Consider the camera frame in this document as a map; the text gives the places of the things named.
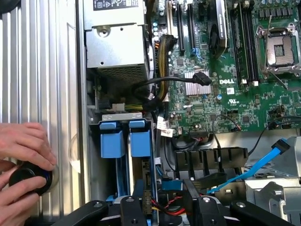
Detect black graphics card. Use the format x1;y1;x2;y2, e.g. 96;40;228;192
208;0;229;59

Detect grey power supply unit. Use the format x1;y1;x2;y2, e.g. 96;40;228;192
82;0;152;83

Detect CPU socket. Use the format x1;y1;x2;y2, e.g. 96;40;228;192
256;22;301;78

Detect person's right hand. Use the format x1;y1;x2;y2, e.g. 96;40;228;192
0;161;48;226

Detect metal locking lever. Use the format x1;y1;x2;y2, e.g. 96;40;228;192
268;70;289;89
263;14;273;70

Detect light blue SATA wire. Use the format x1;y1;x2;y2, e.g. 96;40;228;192
206;138;292;195

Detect yellow black sleeved wire bundle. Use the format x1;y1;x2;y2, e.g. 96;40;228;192
143;34;179;113

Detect green Dell motherboard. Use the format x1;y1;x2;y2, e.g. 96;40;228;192
150;0;301;138

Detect white wire label tags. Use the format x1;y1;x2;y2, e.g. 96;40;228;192
156;115;176;139

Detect silver chipset heatsink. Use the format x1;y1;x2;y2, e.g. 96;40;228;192
184;69;212;97

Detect grey optical drive cage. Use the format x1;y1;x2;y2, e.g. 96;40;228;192
244;136;301;223

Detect thin black red-tipped wire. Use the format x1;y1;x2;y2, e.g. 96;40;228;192
211;113;242;151

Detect black wire with flat plug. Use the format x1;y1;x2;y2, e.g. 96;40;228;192
131;72;213;96

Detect person's left hand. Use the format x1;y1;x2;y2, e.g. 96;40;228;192
0;121;57;172

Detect open grey PC case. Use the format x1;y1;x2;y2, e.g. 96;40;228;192
75;0;301;226

